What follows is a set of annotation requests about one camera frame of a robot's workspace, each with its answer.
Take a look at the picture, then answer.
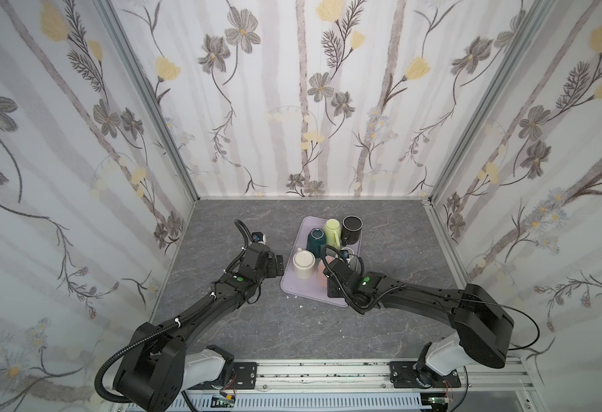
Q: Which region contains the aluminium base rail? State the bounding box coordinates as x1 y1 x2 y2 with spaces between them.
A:
109 357 544 412

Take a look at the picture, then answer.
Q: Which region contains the black mug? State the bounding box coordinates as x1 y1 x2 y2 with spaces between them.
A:
340 216 364 245

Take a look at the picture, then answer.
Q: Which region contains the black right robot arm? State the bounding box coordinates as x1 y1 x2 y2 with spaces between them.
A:
323 259 515 389

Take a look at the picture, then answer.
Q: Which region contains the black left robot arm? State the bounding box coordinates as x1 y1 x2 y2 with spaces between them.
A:
94 243 285 411

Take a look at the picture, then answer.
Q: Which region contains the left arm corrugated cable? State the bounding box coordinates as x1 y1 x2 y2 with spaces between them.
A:
93 308 214 403

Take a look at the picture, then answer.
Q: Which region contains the lavender plastic tray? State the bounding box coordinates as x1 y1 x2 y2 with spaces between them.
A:
280 216 347 307

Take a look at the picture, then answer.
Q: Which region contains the pink mug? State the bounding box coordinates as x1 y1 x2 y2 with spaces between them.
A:
316 260 328 289

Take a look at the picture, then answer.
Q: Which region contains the dark teal mug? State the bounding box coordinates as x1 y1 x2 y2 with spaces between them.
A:
306 228 327 259

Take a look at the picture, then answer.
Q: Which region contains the light green mug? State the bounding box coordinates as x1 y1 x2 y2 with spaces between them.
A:
322 218 342 249

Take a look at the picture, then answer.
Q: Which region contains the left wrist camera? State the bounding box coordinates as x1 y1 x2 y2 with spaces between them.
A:
250 232 266 245

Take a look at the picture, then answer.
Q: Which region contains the cream white mug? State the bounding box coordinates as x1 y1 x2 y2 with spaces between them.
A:
292 248 316 280

